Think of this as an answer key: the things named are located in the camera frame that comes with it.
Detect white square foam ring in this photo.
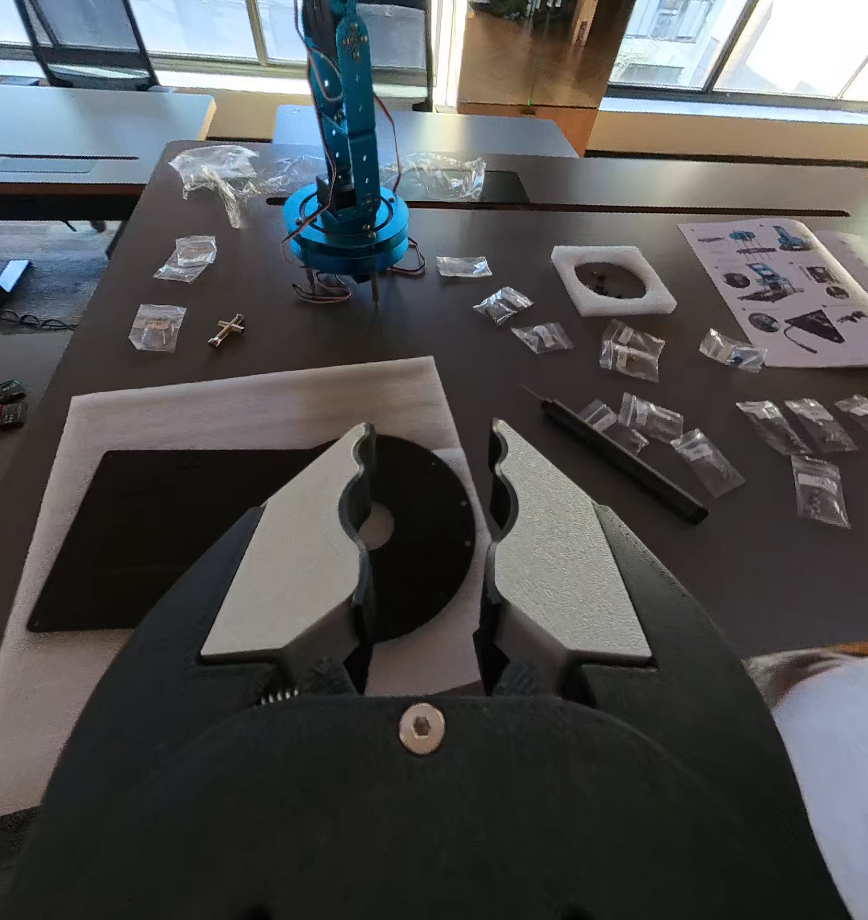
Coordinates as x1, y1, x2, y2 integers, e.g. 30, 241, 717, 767
550, 244, 678, 319

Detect crumpled clear plastic wrapper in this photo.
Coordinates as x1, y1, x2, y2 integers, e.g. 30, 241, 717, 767
378, 153, 487, 204
168, 144, 261, 230
258, 154, 329, 196

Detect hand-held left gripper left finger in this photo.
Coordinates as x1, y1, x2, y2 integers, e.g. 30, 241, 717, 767
201, 423, 377, 694

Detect wide wooden column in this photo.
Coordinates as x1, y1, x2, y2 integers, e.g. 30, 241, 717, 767
456, 0, 636, 155

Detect large window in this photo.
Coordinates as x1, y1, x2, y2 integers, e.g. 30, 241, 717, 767
0, 0, 449, 69
610, 0, 868, 105

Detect dark desk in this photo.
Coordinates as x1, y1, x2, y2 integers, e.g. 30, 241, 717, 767
0, 140, 868, 720

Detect printed instruction booklet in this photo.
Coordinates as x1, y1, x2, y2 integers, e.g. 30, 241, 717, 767
677, 218, 868, 369

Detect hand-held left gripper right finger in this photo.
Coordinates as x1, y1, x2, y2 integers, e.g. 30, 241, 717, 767
479, 419, 654, 697

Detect scattered small clear parts bags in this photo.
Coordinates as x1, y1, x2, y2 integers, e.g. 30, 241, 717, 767
436, 255, 868, 530

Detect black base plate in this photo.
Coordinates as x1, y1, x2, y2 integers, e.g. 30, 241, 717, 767
26, 431, 478, 644

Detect clear bag with brass standoffs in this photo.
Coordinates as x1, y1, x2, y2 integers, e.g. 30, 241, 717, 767
128, 304, 188, 353
154, 235, 218, 285

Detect grey background desk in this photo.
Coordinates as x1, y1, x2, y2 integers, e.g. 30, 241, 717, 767
272, 104, 580, 161
0, 82, 217, 217

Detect black floor cable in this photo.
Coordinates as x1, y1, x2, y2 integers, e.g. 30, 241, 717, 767
0, 302, 77, 337

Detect black screwdriver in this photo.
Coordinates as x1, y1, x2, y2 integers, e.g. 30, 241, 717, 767
520, 384, 709, 526

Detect white foam sheet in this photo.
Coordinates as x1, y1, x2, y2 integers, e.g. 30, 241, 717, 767
0, 356, 492, 824

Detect black metal frame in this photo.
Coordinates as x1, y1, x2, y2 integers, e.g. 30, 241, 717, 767
13, 0, 163, 93

